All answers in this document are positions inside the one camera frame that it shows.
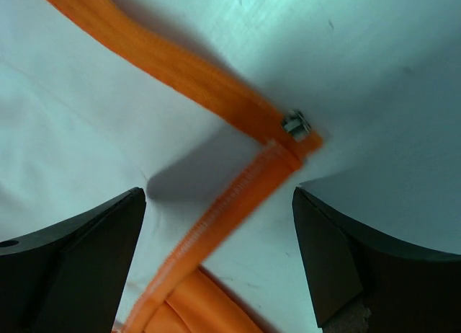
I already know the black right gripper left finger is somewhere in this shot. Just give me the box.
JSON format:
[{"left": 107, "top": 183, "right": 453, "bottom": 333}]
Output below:
[{"left": 1, "top": 187, "right": 146, "bottom": 332}]

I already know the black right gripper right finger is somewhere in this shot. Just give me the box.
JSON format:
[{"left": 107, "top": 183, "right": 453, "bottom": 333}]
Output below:
[{"left": 292, "top": 188, "right": 460, "bottom": 332}]

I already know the orange jacket with pink lining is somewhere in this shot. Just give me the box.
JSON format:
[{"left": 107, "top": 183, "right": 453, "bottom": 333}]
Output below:
[{"left": 46, "top": 0, "right": 323, "bottom": 332}]

